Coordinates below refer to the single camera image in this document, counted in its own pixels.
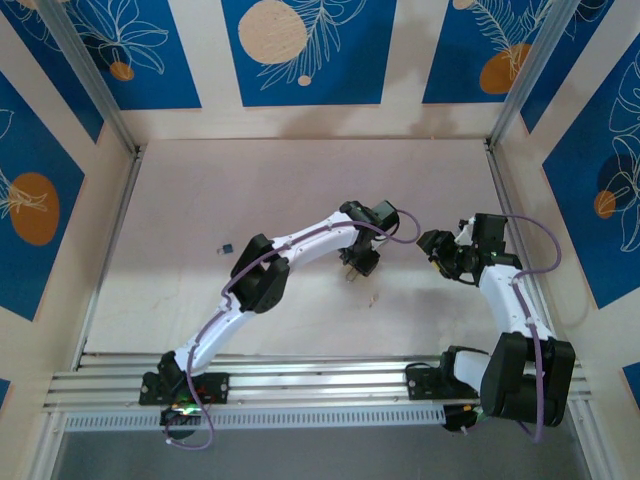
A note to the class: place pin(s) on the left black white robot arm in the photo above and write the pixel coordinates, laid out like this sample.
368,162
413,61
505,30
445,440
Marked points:
260,280

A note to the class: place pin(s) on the wide aluminium base rail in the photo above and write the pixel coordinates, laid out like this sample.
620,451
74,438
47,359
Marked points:
320,380

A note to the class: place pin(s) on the black base electronics module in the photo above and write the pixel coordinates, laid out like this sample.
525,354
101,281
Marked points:
457,420
180,415

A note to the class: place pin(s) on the small dark blue chip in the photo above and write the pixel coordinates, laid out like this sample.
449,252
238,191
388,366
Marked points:
228,248

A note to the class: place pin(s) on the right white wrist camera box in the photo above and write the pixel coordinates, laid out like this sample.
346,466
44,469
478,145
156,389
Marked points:
465,230

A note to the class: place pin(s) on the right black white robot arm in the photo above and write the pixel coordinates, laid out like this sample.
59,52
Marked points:
525,380

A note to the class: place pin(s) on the brass padlock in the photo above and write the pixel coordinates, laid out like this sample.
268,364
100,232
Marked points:
346,276

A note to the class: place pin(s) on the blue leaf-print wall panel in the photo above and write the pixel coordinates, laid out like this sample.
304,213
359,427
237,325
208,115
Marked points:
150,50
30,200
50,60
590,200
600,40
320,50
450,50

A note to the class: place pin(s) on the aluminium table side rail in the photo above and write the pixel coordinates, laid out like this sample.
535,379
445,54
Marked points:
125,200
499,180

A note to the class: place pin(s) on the aluminium frame post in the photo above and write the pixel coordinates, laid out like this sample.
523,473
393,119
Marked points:
92,75
535,75

